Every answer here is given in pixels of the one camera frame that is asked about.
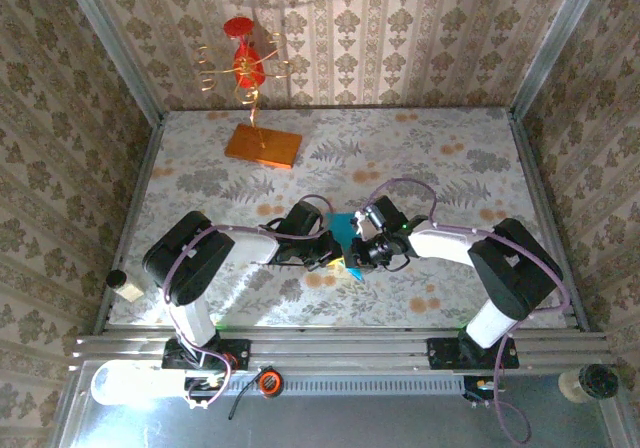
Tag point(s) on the blue paper sheet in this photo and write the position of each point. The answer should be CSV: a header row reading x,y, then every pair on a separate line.
x,y
340,228

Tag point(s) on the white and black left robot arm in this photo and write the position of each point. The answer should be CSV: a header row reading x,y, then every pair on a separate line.
x,y
187,258

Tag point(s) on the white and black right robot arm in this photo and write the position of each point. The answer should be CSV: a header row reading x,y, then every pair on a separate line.
x,y
515,268

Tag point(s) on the floral table cloth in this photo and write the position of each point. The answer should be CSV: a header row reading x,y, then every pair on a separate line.
x,y
400,143

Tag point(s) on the grey metal shelf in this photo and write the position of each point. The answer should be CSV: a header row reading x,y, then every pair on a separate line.
x,y
350,423

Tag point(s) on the small connector board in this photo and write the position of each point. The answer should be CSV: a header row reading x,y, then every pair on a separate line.
x,y
202,383
480,385

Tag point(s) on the small bottle with black cap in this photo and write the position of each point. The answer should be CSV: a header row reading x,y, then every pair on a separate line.
x,y
125,287

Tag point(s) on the red glass vase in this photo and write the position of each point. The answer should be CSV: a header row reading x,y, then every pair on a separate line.
x,y
248,68

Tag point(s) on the white cylinder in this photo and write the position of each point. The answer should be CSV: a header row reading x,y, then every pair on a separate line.
x,y
130,383

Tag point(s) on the white spool with black cap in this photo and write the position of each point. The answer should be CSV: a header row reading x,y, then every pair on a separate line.
x,y
590,383

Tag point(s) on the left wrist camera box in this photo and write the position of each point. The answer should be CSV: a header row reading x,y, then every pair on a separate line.
x,y
303,218

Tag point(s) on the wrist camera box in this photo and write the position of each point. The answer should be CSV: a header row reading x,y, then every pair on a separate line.
x,y
387,213
303,218

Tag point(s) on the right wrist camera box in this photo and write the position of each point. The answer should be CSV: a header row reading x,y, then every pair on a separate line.
x,y
387,213

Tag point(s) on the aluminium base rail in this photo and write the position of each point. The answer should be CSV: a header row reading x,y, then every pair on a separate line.
x,y
350,350

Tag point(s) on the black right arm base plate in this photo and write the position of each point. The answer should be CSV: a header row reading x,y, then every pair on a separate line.
x,y
442,355

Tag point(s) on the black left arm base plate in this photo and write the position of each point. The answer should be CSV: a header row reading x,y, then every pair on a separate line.
x,y
240,355

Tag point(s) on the aluminium side rail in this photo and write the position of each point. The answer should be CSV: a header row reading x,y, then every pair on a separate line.
x,y
534,168
142,180

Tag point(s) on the aluminium corner post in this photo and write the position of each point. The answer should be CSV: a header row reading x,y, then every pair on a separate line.
x,y
555,43
112,43

